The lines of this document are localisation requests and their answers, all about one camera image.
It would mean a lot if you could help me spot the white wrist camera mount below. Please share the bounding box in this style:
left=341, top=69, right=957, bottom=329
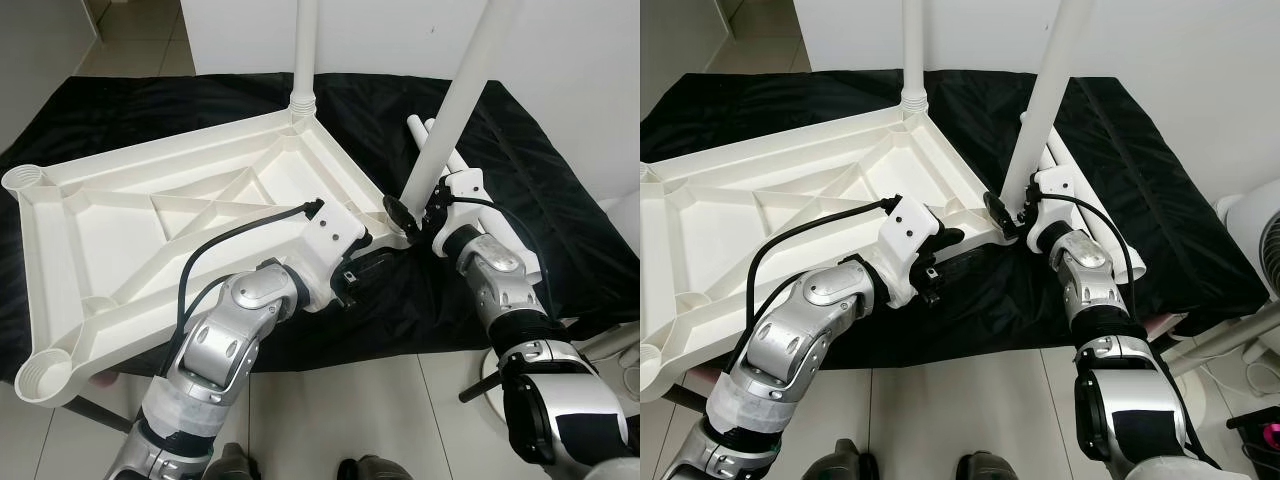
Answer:
left=298, top=198, right=369, bottom=313
left=432, top=170, right=488, bottom=233
left=878, top=195, right=946, bottom=306
left=1028, top=166, right=1079, bottom=229

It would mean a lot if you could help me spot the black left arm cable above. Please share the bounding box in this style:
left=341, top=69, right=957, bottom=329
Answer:
left=178, top=198, right=326, bottom=351
left=745, top=195, right=901, bottom=346

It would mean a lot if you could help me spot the white pedestal fan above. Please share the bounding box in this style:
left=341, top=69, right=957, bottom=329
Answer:
left=465, top=190, right=641, bottom=426
left=1165, top=188, right=1280, bottom=401

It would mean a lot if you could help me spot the white plastic table top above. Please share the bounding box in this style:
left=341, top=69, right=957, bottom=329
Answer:
left=0, top=105, right=421, bottom=409
left=640, top=105, right=1016, bottom=403

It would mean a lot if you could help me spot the black cloth table cover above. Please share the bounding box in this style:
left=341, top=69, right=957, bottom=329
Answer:
left=0, top=70, right=641, bottom=381
left=640, top=68, right=1269, bottom=366

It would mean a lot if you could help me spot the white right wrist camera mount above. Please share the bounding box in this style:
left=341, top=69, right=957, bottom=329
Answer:
left=1028, top=166, right=1079, bottom=229
left=432, top=170, right=488, bottom=233

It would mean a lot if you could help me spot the grey robot foot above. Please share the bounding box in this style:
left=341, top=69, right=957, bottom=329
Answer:
left=810, top=455, right=881, bottom=480
left=340, top=458, right=411, bottom=480
left=205, top=443, right=251, bottom=480
left=955, top=452, right=1021, bottom=480

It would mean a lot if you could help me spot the pink table top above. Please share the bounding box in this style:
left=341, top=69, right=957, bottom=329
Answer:
left=688, top=305, right=1208, bottom=389
left=92, top=312, right=601, bottom=389

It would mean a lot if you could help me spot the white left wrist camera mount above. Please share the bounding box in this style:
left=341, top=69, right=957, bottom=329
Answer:
left=298, top=198, right=369, bottom=313
left=878, top=195, right=946, bottom=306

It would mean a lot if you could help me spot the grey left robot foot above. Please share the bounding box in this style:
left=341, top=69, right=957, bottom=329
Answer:
left=205, top=443, right=251, bottom=480
left=810, top=455, right=881, bottom=480

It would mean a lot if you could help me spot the grey right robot foot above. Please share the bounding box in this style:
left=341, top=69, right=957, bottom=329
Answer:
left=955, top=452, right=1021, bottom=480
left=340, top=458, right=411, bottom=480

